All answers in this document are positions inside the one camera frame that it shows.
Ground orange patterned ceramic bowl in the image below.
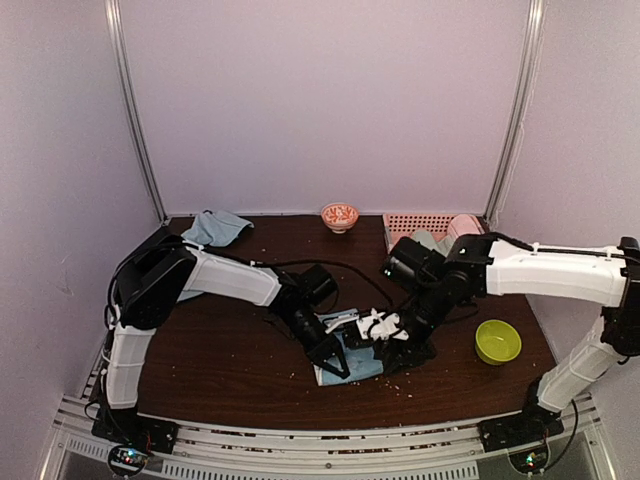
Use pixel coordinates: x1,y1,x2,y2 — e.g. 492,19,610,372
321,202,360,234

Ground lime green bowl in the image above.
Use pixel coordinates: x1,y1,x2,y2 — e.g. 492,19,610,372
475,319,522,366

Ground blue polka dot towel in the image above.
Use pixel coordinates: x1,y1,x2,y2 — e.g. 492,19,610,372
314,308,383,387

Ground pink rolled towel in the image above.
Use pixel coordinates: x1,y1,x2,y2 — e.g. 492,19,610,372
447,214,485,240

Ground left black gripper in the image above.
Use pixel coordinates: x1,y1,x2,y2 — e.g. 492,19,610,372
279,307,349,379

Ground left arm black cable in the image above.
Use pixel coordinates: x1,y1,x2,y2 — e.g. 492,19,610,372
107,234,396,311

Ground left aluminium frame post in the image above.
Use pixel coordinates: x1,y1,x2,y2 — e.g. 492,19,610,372
104,0,168,224

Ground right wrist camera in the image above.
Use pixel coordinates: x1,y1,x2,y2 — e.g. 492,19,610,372
355,309,409,341

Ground pink plastic basket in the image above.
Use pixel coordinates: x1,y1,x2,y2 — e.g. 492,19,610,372
382,213,486,252

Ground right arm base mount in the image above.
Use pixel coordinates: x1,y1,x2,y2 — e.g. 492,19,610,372
477,413,564,453

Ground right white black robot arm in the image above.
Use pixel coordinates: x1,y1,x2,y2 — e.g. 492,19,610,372
381,232,639,442

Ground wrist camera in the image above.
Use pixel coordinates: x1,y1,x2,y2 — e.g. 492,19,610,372
321,312,360,334
355,309,409,341

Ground aluminium frame post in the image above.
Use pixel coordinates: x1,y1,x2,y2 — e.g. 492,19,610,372
104,0,168,224
483,0,545,227

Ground front aluminium rail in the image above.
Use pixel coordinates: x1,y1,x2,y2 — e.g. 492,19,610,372
52,394,601,480

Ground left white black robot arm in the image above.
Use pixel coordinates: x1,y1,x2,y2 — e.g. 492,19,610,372
101,233,350,444

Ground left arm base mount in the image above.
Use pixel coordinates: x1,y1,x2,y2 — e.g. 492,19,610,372
91,416,179,454

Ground right aluminium frame post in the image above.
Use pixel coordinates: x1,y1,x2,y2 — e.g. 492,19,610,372
483,0,545,227

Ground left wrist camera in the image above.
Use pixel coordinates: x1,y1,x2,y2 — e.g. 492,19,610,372
321,312,360,334

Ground plain light blue towel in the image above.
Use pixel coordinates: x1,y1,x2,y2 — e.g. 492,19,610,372
174,210,254,302

